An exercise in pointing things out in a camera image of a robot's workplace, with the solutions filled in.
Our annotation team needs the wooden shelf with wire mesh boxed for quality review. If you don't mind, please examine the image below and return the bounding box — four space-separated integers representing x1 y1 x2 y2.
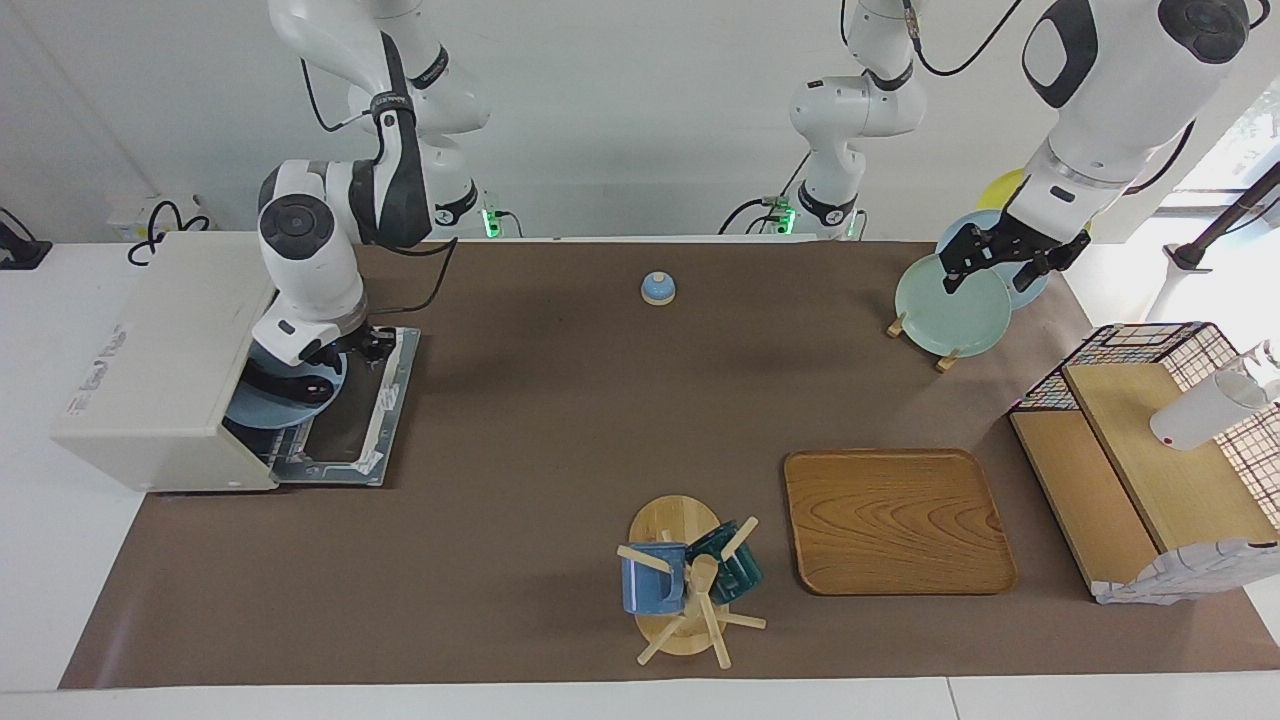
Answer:
1008 322 1280 606

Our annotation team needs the window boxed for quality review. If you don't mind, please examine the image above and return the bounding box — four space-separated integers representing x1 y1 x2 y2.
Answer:
1160 80 1280 216

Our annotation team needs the blue mug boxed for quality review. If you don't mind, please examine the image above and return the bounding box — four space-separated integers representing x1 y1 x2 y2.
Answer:
621 541 689 615

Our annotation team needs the wooden mug tree stand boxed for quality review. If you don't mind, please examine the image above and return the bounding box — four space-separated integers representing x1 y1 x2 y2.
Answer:
616 495 768 669

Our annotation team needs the wooden plate rack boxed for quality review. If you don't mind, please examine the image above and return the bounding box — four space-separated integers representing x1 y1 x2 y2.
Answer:
886 312 961 373

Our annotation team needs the light blue racked plate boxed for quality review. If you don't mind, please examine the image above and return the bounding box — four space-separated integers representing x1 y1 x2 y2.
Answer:
935 210 1051 311

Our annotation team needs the white cylindrical tube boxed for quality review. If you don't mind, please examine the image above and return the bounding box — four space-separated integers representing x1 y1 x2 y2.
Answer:
1149 340 1280 452

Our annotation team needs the wooden serving tray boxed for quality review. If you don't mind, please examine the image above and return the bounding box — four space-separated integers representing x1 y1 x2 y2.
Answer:
783 449 1019 597

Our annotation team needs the pale green plate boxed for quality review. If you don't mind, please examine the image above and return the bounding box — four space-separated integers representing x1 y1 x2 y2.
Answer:
894 252 1013 358

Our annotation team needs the glass oven door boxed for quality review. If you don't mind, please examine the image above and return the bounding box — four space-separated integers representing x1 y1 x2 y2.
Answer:
270 327 421 488

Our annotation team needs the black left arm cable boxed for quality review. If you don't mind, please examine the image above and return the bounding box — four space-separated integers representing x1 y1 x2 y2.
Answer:
840 0 1196 196

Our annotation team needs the black desk clamp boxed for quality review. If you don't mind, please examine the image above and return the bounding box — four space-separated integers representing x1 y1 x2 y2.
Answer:
0 208 53 271

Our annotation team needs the black stand pole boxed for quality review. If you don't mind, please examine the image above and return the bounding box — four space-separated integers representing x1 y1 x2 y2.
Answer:
1165 160 1280 271

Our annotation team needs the light blue serving plate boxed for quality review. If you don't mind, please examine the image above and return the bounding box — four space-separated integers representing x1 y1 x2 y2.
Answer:
225 345 348 431

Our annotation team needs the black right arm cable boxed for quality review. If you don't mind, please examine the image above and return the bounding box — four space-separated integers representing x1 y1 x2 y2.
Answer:
300 55 461 316

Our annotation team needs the dark green mug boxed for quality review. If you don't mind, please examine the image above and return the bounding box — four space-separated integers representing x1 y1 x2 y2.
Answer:
686 520 764 605

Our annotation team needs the yellow plate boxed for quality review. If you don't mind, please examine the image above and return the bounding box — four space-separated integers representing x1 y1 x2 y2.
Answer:
978 168 1031 213

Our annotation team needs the cream toaster oven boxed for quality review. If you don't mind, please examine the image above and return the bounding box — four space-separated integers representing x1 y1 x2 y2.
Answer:
52 232 421 493

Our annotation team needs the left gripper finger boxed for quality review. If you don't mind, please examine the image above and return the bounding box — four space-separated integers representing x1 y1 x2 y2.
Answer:
1020 230 1093 292
940 226 991 295

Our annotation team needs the dark purple eggplant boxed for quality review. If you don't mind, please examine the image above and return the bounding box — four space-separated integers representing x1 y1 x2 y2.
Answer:
245 360 339 404

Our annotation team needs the white power strip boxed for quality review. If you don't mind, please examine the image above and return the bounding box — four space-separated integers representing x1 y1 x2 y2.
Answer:
108 195 211 243

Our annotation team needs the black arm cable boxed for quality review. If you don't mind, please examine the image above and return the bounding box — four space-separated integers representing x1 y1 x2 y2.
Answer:
300 55 461 316
840 0 1196 196

